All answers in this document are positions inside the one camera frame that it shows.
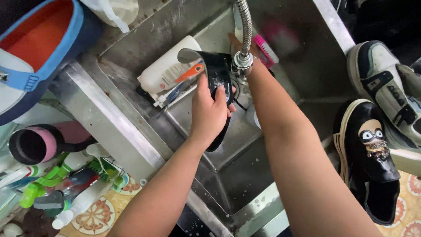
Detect person's right hand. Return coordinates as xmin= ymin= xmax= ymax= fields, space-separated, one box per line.
xmin=228 ymin=32 xmax=256 ymax=67

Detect person's left hand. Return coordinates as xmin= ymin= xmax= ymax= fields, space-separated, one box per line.
xmin=190 ymin=74 xmax=237 ymax=147

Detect black shoe insole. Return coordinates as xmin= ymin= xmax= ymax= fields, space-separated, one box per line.
xmin=178 ymin=48 xmax=236 ymax=153

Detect pink scrubbing brush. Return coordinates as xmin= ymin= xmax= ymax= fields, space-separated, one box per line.
xmin=253 ymin=34 xmax=280 ymax=70

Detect white detergent bottle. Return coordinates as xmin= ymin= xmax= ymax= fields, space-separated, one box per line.
xmin=137 ymin=35 xmax=203 ymax=100

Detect white round cap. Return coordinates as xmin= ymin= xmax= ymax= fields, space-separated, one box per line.
xmin=246 ymin=104 xmax=262 ymax=130

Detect white plastic jug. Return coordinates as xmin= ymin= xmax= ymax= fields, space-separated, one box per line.
xmin=80 ymin=0 xmax=140 ymax=34

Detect stainless steel sink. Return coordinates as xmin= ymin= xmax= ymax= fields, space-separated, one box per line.
xmin=49 ymin=0 xmax=356 ymax=237

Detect black shoe with face decoration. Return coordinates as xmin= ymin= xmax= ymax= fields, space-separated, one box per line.
xmin=332 ymin=98 xmax=401 ymax=226

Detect blue white orange shoe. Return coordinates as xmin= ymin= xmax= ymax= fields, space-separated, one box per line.
xmin=0 ymin=0 xmax=103 ymax=126

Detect heap of spray bottles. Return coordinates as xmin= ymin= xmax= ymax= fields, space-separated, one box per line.
xmin=0 ymin=144 xmax=129 ymax=231

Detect metal flexible faucet hose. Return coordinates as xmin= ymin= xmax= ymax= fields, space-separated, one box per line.
xmin=230 ymin=0 xmax=254 ymax=86

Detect orange handled brush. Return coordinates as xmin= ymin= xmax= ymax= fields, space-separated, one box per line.
xmin=157 ymin=63 xmax=205 ymax=117

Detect white black strap sneaker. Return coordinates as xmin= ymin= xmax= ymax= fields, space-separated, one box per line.
xmin=347 ymin=40 xmax=421 ymax=149

